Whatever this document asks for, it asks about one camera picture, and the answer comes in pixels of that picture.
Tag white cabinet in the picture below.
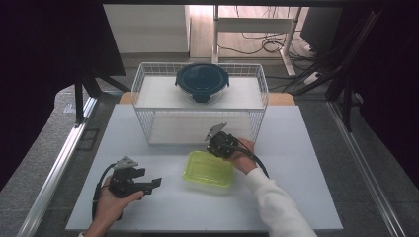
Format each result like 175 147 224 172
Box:
103 4 192 54

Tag wooden board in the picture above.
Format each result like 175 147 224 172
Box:
118 91 296 107

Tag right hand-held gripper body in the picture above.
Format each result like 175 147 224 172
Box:
204 121 240 161

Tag person's right hand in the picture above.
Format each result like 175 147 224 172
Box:
225 137 259 176

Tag black stand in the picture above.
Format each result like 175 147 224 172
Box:
324 65 365 133
73 72 132 128

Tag round container with dark lid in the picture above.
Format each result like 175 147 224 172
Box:
174 62 230 106

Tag person's left hand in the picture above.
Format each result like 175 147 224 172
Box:
93 176 145 232

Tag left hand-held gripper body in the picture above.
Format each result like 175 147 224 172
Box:
108 155 146 199

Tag dark monitor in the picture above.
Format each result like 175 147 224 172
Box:
299 6 349 55

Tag white power strip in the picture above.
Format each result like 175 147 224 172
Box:
301 70 321 87

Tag clear container with green lid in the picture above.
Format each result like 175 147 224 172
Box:
182 149 235 190

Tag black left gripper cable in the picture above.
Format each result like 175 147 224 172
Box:
91 162 124 222

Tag black floor cables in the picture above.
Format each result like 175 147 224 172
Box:
217 5 319 64

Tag white wire rack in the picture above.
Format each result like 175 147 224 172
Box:
130 61 270 146

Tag dark curtain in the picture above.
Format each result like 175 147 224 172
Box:
342 0 419 181
0 0 126 192

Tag aluminium rail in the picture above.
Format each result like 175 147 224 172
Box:
15 96 99 237
326 100 408 237

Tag white desk frame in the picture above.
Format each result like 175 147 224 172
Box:
211 5 303 77

